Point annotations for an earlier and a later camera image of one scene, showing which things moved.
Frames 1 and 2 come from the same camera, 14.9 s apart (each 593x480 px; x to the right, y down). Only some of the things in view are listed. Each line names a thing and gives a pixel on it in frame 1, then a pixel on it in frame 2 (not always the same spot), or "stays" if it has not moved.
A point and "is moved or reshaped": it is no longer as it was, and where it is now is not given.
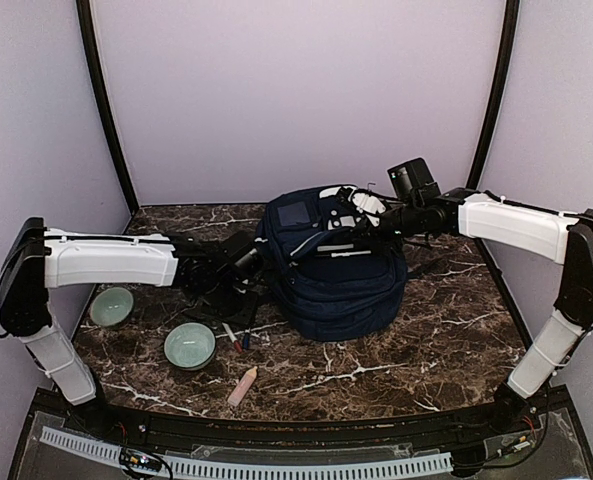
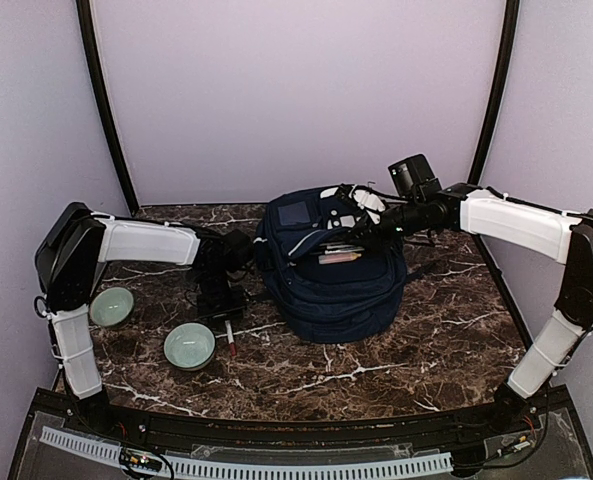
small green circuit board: x=140 y=460 stays
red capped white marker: x=233 y=337 is moved or reshaped
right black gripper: x=363 y=226 stays
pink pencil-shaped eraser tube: x=242 y=387 to x=336 y=258
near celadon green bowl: x=190 y=346 stays
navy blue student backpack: x=332 y=285 stays
